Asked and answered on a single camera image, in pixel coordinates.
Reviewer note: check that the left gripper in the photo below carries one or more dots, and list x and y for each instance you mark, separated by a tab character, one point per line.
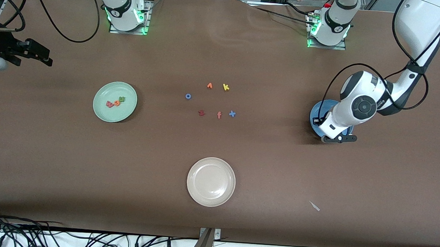
321	122

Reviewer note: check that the pink foam letter w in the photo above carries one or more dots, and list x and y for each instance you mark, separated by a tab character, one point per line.
110	104

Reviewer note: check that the green foam letter u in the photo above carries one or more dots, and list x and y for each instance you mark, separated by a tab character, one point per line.
119	98

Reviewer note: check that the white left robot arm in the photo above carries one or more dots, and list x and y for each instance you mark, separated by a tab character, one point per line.
359	83

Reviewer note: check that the blue plate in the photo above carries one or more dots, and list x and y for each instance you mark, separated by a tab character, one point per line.
328	106

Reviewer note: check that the blue foam letter x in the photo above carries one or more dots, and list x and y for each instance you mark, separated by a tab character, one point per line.
232	113

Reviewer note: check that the white tape scrap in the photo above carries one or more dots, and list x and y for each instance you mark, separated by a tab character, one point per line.
314	206

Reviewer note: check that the yellow foam letter k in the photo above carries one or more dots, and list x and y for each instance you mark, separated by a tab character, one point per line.
225	87

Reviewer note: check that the green plate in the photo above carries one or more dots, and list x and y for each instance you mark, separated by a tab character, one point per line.
107	114

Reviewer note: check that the dark red foam letter z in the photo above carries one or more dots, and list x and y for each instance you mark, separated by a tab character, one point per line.
201	113

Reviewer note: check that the beige plate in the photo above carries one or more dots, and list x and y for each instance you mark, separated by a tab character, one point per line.
211	182

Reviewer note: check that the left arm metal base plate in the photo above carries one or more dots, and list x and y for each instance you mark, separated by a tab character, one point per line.
337	47

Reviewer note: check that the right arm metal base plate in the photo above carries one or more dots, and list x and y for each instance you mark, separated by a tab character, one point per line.
128	32

